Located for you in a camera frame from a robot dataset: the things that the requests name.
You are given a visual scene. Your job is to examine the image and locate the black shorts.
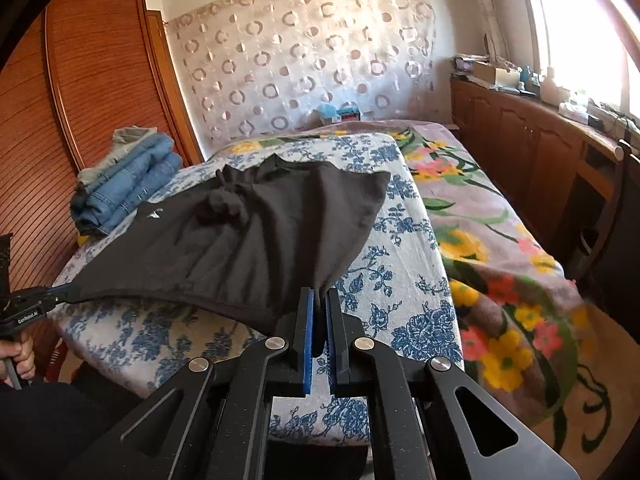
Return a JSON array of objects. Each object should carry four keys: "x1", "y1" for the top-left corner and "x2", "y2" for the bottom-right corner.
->
[{"x1": 70, "y1": 155, "x2": 390, "y2": 335}]

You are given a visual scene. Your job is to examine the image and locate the left hand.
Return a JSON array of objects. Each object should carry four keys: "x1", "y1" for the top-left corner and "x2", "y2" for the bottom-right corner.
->
[{"x1": 0, "y1": 332, "x2": 36, "y2": 387}]

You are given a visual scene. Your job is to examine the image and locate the folded blue jeans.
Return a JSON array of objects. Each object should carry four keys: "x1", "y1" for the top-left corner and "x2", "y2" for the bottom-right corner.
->
[{"x1": 70, "y1": 130, "x2": 182, "y2": 236}]

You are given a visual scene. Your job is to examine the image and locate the colourful floral blanket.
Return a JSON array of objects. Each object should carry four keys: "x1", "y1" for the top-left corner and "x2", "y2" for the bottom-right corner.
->
[{"x1": 214, "y1": 119, "x2": 594, "y2": 426}]

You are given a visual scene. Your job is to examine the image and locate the folded grey-green pants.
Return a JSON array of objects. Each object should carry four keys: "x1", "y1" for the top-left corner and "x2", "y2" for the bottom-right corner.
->
[{"x1": 77, "y1": 126, "x2": 157, "y2": 188}]

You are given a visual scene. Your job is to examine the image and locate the dark wooden chair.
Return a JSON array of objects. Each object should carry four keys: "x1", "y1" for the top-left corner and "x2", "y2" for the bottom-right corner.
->
[{"x1": 573, "y1": 140, "x2": 639, "y2": 316}]

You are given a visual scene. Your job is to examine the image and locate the wooden louvred wardrobe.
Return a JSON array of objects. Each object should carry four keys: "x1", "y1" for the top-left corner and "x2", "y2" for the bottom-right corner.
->
[{"x1": 1, "y1": 0, "x2": 203, "y2": 289}]

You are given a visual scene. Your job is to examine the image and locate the wooden side cabinet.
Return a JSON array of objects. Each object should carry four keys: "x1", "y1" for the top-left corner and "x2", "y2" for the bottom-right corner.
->
[{"x1": 450, "y1": 78, "x2": 618, "y2": 264}]

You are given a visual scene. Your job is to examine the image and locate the white circle-pattern curtain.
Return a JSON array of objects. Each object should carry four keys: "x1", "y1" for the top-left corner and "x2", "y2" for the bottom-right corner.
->
[{"x1": 166, "y1": 0, "x2": 435, "y2": 154}]

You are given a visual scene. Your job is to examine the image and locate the cardboard box on cabinet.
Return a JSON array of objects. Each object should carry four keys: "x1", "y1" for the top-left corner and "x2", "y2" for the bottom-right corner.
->
[{"x1": 472, "y1": 61, "x2": 521, "y2": 88}]

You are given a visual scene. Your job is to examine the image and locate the white bottle on cabinet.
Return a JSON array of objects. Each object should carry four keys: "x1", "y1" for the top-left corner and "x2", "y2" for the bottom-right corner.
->
[{"x1": 540, "y1": 67, "x2": 561, "y2": 108}]

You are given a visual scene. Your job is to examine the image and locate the tied side curtain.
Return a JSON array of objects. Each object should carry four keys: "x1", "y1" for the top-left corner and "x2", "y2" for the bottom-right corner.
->
[{"x1": 476, "y1": 0, "x2": 509, "y2": 61}]

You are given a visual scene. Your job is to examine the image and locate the window with frame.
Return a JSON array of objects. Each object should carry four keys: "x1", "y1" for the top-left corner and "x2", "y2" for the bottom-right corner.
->
[{"x1": 525, "y1": 0, "x2": 639, "y2": 117}]

